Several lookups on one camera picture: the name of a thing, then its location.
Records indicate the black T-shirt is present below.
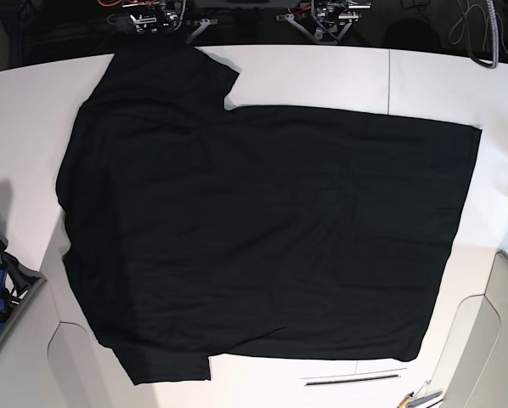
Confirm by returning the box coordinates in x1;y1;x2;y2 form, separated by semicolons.
56;45;481;385

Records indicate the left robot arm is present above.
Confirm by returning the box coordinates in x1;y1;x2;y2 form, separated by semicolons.
275;0;372;46

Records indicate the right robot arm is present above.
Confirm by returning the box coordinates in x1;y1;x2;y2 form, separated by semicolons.
98;1;218;45

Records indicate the black metal ruler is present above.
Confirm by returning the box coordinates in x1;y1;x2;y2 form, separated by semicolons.
305;372;400;387

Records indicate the yellow pencil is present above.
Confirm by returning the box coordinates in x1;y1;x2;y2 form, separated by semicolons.
398;393;415;408

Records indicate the grey cable bundle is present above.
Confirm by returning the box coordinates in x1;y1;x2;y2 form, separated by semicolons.
448;0;508;70

